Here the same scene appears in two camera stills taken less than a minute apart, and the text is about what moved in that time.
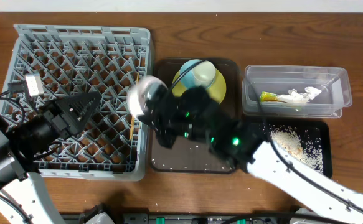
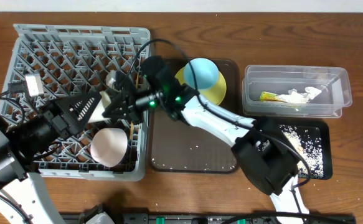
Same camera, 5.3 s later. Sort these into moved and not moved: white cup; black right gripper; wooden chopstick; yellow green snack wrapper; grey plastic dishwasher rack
Moved: black right gripper; white cup
Not moved: grey plastic dishwasher rack; wooden chopstick; yellow green snack wrapper
